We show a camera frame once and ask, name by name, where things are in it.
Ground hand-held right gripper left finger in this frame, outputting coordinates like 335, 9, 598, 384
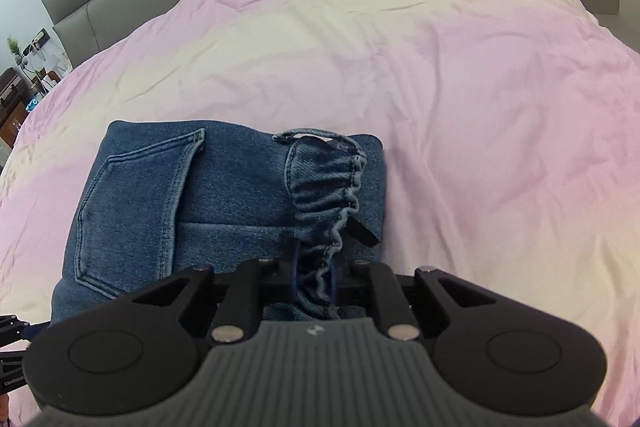
131, 252, 303, 342

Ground wooden nightstand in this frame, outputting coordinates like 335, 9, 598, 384
0, 99, 31, 150

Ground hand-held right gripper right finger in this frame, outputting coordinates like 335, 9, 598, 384
327, 261, 496, 342

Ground blue denim pants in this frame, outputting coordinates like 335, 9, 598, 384
50, 121, 388, 325

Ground pink and cream blanket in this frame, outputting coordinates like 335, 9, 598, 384
0, 0, 640, 427

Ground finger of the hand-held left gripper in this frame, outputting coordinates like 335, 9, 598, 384
0, 314, 50, 344
0, 354, 28, 397

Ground small green potted plant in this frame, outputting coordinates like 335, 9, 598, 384
6, 37, 28, 72

